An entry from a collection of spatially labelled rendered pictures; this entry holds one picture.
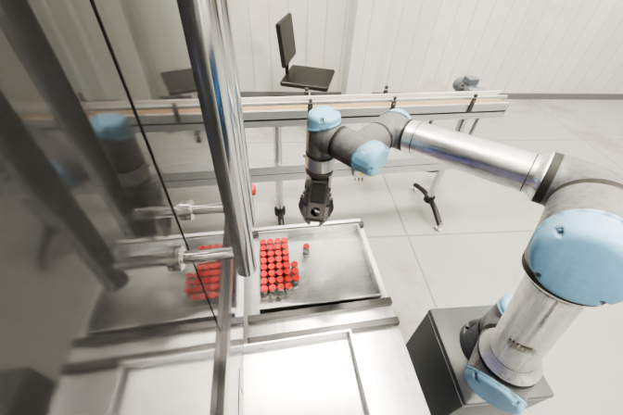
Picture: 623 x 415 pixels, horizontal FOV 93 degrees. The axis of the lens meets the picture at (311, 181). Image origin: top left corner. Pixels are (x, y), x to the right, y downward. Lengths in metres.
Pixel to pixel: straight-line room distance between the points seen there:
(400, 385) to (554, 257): 0.50
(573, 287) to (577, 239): 0.07
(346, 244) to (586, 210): 0.68
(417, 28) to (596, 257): 3.50
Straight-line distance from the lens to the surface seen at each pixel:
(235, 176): 0.21
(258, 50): 3.64
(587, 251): 0.52
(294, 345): 0.86
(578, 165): 0.65
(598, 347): 2.45
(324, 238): 1.03
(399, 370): 0.89
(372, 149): 0.61
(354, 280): 0.96
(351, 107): 1.67
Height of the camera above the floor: 1.70
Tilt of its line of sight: 42 degrees down
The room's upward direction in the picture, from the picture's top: 4 degrees clockwise
